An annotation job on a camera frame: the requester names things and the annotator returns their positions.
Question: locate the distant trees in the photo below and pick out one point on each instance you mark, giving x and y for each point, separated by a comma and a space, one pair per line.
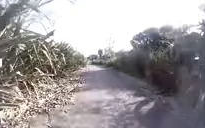
100, 53

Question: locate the grey asphalt road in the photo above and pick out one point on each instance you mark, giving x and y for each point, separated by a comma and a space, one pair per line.
101, 100

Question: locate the dark green bushes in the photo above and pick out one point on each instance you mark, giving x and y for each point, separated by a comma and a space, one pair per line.
156, 63

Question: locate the dry leaf litter verge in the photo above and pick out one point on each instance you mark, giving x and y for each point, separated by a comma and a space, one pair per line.
40, 98

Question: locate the tall dry cane plants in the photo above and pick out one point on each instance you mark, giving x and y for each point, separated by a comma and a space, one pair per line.
30, 55

